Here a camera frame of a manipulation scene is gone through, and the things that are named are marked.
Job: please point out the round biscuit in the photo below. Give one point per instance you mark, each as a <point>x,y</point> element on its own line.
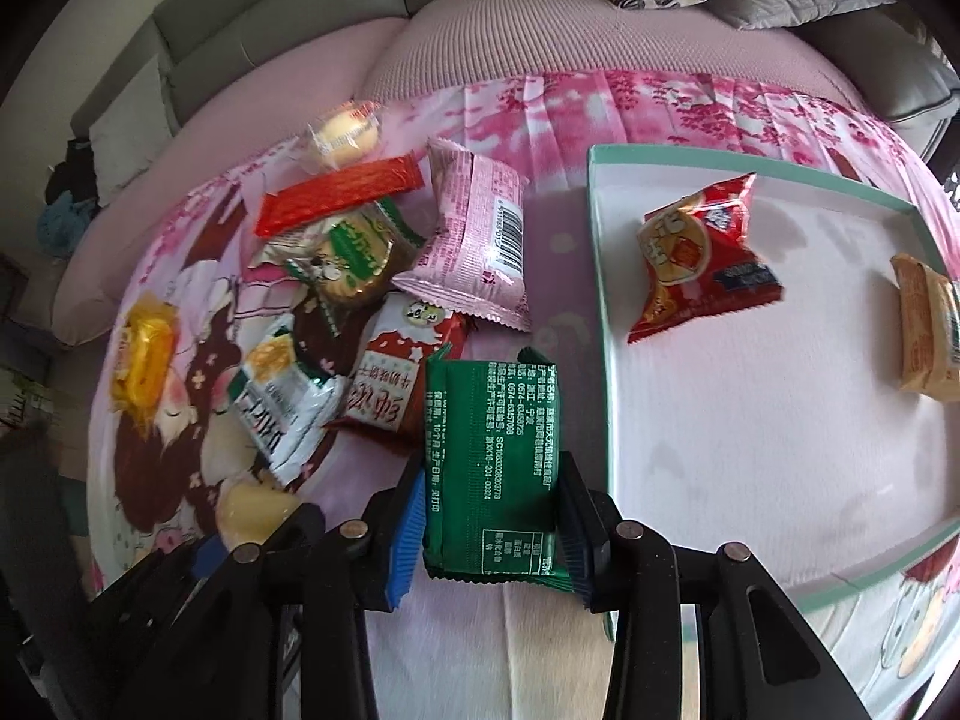
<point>352,255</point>

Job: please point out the red puffed snack packet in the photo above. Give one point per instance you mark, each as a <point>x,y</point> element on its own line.
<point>697,255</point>

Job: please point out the red and white snack packet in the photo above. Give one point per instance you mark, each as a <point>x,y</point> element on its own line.
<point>390,375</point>

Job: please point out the flat red wafer packet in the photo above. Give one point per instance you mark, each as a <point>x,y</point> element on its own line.
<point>337,191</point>

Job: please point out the tan snack packet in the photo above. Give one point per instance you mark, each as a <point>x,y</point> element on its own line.
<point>930,330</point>

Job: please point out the white tray with teal rim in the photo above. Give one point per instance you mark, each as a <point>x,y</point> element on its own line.
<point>750,427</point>

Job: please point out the blue cloth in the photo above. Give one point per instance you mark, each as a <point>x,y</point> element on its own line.
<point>64,225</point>

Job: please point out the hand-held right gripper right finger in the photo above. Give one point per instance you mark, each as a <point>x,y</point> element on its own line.
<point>577,555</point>

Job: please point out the pale yellow snack packet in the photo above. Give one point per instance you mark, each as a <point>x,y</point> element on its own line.
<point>251,510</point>

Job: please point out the pink snack packet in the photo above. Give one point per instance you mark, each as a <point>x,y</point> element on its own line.
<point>472,225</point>

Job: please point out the grey sofa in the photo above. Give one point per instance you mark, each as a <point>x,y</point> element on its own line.
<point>300,0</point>

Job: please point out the dark cloth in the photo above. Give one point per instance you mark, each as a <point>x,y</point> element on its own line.
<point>71,169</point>

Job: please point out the dark green snack packet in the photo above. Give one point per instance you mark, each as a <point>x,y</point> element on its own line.
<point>487,450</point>

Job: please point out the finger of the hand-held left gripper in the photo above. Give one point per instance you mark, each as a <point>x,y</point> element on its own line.
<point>208,559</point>

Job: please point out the yellow cake in clear wrapper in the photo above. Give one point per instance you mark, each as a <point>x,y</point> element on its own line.
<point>345,133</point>

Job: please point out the green and white cracker packet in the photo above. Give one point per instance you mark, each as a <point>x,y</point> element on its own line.
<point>285,397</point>

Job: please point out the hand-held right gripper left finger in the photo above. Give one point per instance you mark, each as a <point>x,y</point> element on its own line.
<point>401,547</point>

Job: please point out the yellow orange snack packet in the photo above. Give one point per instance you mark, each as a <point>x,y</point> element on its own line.
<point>146,356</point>

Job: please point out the pink knit sofa cover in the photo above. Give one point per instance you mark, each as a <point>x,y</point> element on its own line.
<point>525,30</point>

